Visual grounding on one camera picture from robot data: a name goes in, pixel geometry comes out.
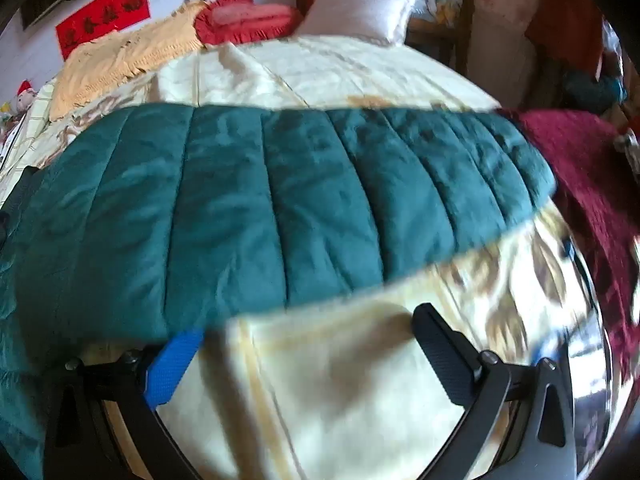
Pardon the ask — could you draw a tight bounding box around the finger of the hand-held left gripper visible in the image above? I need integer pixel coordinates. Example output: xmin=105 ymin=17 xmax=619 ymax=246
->
xmin=0 ymin=166 xmax=40 ymax=243

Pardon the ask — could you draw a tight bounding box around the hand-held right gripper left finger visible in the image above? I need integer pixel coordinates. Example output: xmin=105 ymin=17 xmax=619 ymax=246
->
xmin=42 ymin=329 xmax=206 ymax=480

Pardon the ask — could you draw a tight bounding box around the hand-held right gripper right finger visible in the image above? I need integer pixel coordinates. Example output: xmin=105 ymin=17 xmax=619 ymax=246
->
xmin=411 ymin=302 xmax=581 ymax=480

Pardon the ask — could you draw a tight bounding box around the dark green quilted blanket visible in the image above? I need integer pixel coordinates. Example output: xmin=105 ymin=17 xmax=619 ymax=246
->
xmin=0 ymin=102 xmax=561 ymax=480

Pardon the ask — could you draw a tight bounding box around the plush toy with red hat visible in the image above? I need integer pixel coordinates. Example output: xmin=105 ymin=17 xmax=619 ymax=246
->
xmin=12 ymin=80 xmax=38 ymax=111

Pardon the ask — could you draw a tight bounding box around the cream floral bedspread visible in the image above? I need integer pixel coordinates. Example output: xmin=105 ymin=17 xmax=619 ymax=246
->
xmin=0 ymin=40 xmax=611 ymax=480

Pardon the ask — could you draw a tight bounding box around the yellow fringed towel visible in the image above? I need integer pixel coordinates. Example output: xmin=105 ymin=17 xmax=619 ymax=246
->
xmin=50 ymin=0 xmax=208 ymax=123

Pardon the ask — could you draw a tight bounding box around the dark red blanket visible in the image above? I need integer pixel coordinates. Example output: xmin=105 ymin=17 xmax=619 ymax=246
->
xmin=500 ymin=107 xmax=640 ymax=376

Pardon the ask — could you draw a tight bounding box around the red heart-shaped pillow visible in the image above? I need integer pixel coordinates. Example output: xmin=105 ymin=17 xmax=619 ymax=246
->
xmin=194 ymin=0 xmax=303 ymax=46

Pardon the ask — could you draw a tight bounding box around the teal cloth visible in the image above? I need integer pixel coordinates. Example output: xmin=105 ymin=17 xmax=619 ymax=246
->
xmin=565 ymin=67 xmax=626 ymax=111

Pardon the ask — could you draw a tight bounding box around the wooden headboard with painted panel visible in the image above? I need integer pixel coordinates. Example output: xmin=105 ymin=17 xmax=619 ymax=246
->
xmin=405 ymin=0 xmax=476 ymax=76

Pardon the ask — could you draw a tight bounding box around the rust red cloth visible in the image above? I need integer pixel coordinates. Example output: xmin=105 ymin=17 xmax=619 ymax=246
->
xmin=525 ymin=0 xmax=608 ymax=76

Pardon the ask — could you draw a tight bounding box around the white pillow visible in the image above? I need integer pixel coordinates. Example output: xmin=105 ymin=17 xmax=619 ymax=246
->
xmin=292 ymin=0 xmax=423 ymax=46

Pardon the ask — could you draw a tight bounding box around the red wall banner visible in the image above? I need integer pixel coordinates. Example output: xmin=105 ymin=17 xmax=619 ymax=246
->
xmin=55 ymin=0 xmax=151 ymax=61

